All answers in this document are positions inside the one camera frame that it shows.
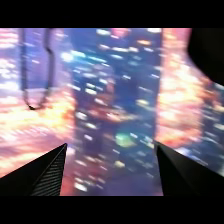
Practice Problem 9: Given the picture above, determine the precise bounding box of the dark brown garment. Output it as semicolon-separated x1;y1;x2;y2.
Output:
187;28;224;86

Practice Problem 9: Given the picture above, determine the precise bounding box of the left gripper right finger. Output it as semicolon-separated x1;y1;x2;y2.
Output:
154;141;224;197

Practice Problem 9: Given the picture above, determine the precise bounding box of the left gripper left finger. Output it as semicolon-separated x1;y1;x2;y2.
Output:
0;143;68;197

